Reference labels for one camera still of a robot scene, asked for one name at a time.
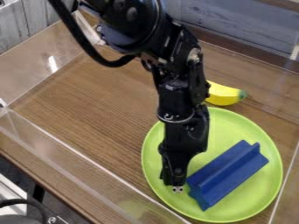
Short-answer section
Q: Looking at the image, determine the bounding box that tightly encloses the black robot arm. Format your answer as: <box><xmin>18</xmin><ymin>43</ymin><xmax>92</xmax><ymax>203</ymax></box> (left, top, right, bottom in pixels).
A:
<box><xmin>48</xmin><ymin>0</ymin><xmax>211</xmax><ymax>193</ymax></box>

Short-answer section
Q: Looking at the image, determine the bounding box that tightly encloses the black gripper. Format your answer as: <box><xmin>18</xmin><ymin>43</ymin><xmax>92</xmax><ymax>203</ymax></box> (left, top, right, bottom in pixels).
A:
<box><xmin>159</xmin><ymin>105</ymin><xmax>211</xmax><ymax>193</ymax></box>

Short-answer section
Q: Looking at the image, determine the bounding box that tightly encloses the green round plate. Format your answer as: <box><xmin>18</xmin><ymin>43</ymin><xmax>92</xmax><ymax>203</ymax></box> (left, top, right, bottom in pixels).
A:
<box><xmin>141</xmin><ymin>108</ymin><xmax>283</xmax><ymax>223</ymax></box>

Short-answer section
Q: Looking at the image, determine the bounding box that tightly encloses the yellow toy banana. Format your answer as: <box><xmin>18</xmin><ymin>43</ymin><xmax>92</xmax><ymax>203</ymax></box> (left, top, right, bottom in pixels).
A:
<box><xmin>205</xmin><ymin>80</ymin><xmax>248</xmax><ymax>106</ymax></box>

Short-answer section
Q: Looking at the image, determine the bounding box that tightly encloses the blue plastic block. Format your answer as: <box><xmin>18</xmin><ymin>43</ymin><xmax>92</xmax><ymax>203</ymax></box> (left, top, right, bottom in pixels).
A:
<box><xmin>187</xmin><ymin>140</ymin><xmax>268</xmax><ymax>211</ymax></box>

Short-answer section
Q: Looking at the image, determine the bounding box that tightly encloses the clear acrylic enclosure wall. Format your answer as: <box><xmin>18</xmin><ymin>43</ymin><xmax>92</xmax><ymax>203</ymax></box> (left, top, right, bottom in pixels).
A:
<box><xmin>0</xmin><ymin>23</ymin><xmax>299</xmax><ymax>224</ymax></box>

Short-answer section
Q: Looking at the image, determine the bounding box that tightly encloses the black cable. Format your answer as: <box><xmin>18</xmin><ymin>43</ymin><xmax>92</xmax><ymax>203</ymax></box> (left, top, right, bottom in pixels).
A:
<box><xmin>0</xmin><ymin>197</ymin><xmax>48</xmax><ymax>224</ymax></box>

